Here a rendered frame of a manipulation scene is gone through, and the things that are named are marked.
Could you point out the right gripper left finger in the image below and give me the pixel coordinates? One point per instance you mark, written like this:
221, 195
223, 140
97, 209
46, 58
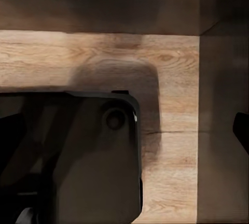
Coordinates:
12, 130

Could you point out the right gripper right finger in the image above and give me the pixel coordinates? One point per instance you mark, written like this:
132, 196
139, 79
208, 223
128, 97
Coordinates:
241, 129

